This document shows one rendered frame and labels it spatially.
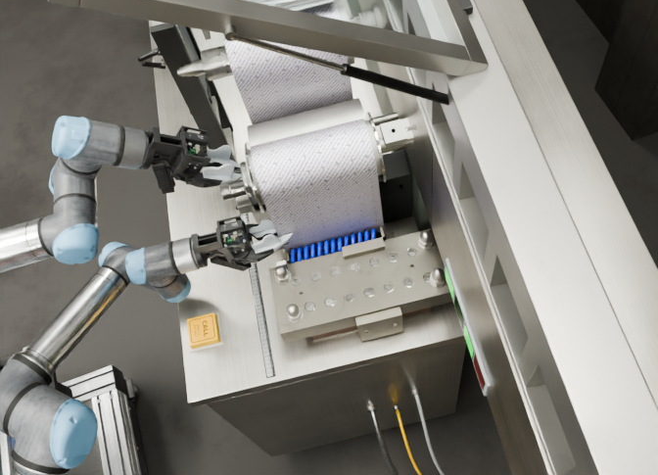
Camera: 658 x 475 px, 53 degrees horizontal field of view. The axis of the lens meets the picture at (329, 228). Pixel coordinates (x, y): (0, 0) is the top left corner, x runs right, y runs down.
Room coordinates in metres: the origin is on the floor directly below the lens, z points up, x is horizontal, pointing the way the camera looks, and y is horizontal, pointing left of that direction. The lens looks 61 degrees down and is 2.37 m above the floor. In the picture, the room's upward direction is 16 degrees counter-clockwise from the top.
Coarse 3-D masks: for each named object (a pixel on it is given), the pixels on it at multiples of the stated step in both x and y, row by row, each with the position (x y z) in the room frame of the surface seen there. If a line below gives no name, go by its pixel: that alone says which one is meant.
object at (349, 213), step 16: (352, 192) 0.71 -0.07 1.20; (368, 192) 0.71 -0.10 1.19; (288, 208) 0.72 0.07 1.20; (304, 208) 0.72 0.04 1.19; (320, 208) 0.72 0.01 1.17; (336, 208) 0.71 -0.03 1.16; (352, 208) 0.71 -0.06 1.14; (368, 208) 0.71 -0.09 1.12; (288, 224) 0.72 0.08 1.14; (304, 224) 0.72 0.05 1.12; (320, 224) 0.72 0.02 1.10; (336, 224) 0.71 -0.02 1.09; (352, 224) 0.71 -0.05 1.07; (368, 224) 0.71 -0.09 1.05; (304, 240) 0.72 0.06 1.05; (320, 240) 0.72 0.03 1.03
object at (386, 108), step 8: (368, 64) 1.26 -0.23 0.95; (376, 64) 1.12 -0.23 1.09; (376, 88) 1.16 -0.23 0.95; (384, 88) 1.04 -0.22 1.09; (376, 96) 1.18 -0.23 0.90; (384, 96) 1.05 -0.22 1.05; (384, 104) 1.06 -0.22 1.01; (384, 112) 1.07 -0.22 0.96; (392, 112) 0.97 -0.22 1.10; (408, 160) 0.81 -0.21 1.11; (416, 184) 0.75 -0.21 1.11; (416, 192) 0.75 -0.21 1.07; (416, 200) 0.75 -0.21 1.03; (416, 208) 0.75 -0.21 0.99; (424, 208) 0.73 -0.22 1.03; (416, 216) 0.75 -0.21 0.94; (424, 216) 0.73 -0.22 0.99; (424, 224) 0.73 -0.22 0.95
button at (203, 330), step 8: (192, 320) 0.66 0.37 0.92; (200, 320) 0.65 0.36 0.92; (208, 320) 0.65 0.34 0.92; (216, 320) 0.65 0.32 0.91; (192, 328) 0.64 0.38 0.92; (200, 328) 0.63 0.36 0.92; (208, 328) 0.63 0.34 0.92; (216, 328) 0.62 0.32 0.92; (192, 336) 0.62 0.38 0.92; (200, 336) 0.61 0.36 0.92; (208, 336) 0.61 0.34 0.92; (216, 336) 0.60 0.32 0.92; (192, 344) 0.60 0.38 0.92; (200, 344) 0.59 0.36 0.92; (208, 344) 0.59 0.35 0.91
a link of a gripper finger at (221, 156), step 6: (210, 150) 0.82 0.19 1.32; (216, 150) 0.82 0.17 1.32; (222, 150) 0.82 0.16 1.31; (228, 150) 0.82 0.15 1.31; (210, 156) 0.82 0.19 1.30; (216, 156) 0.82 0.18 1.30; (222, 156) 0.82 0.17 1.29; (228, 156) 0.82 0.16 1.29; (210, 162) 0.81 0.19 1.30; (216, 162) 0.82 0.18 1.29; (222, 162) 0.82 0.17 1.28; (228, 162) 0.82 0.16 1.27; (234, 162) 0.82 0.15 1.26; (234, 168) 0.81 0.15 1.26
